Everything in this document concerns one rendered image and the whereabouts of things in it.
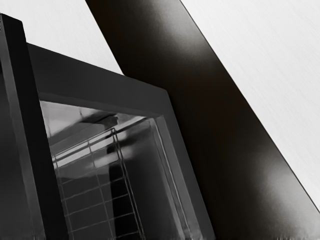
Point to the black oven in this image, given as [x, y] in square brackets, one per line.
[205, 105]

